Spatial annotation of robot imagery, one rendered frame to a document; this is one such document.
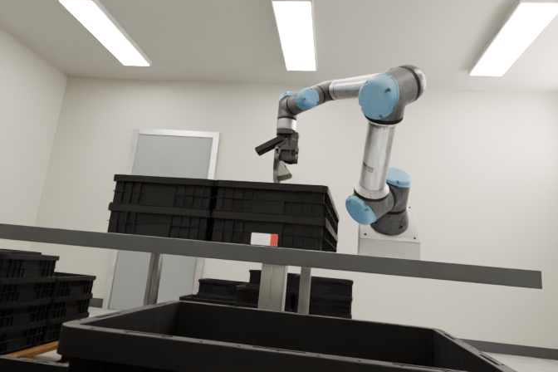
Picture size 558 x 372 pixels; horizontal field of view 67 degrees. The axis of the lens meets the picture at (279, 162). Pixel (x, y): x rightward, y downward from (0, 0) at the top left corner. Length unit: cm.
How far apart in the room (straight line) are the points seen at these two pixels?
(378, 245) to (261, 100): 372
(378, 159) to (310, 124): 365
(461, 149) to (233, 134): 259
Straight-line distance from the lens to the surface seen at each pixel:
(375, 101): 121
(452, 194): 491
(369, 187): 139
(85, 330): 42
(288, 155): 154
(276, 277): 107
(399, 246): 162
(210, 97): 528
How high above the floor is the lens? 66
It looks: 13 degrees up
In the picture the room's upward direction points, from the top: 5 degrees clockwise
